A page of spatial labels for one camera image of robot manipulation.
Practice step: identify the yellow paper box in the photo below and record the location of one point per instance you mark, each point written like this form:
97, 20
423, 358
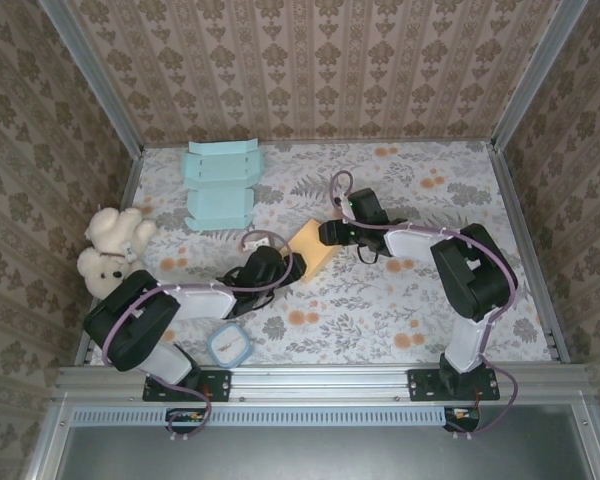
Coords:
312, 250

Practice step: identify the light blue paper box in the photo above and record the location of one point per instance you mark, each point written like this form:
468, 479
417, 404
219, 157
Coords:
220, 175

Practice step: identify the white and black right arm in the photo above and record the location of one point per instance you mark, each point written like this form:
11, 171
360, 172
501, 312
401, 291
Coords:
470, 280

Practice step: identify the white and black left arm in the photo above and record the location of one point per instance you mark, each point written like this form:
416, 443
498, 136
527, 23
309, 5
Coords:
130, 320

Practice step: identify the square blue-rimmed container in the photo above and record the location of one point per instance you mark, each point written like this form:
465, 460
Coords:
230, 345

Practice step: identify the floral patterned table cover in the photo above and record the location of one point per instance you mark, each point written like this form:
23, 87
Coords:
330, 340

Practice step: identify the white teddy bear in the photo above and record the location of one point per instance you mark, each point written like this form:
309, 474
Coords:
105, 240

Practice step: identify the black connector board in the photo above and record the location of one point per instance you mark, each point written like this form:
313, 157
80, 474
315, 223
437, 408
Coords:
462, 419
187, 420

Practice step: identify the grey metal panel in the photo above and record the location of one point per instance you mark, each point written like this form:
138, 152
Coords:
305, 455

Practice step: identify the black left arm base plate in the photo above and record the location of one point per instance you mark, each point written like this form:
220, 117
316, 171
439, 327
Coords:
220, 387

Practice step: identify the aluminium mounting rail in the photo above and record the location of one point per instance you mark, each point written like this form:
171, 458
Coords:
320, 382

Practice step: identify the aluminium side rail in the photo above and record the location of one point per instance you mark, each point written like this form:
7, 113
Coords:
528, 250
132, 175

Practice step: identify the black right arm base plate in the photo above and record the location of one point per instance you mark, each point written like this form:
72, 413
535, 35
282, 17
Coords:
420, 387

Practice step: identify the aluminium frame post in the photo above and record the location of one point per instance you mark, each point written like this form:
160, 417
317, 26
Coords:
100, 85
535, 75

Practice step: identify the aluminium lower frame bar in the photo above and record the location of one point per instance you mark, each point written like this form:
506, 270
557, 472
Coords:
597, 440
47, 440

